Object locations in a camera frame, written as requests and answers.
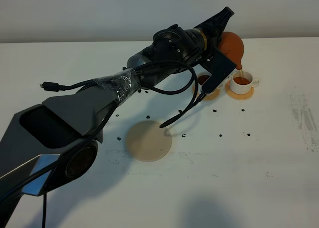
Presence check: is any white teacup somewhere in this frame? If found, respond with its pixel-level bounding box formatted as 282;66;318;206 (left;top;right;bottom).
229;69;261;95
197;72;225;89

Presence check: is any right white teacup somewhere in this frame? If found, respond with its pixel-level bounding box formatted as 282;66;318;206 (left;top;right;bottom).
229;69;261;95

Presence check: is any left white teacup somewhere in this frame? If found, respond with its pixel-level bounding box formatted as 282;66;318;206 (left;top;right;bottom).
197;72;225;89

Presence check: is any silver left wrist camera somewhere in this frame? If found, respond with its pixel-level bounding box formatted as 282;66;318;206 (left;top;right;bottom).
200;49;237;94

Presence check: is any brown clay teapot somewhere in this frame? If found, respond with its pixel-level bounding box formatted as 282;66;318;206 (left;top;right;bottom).
218;32;244;70

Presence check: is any orange coaster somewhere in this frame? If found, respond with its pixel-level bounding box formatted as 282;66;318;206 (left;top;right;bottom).
192;84;221;101
225;80;254;100

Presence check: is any beige teapot coaster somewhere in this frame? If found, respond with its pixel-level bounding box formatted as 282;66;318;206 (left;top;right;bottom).
125;120;172;162

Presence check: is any left orange coaster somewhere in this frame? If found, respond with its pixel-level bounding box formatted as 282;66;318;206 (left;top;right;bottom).
192;84;221;101

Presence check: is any right orange coaster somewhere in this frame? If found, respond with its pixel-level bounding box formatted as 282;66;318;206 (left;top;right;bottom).
225;80;254;100

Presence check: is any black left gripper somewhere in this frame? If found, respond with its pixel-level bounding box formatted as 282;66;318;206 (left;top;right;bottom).
191;6;234;61

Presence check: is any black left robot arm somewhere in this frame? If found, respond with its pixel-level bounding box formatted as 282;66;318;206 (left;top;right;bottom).
0;7;236;227

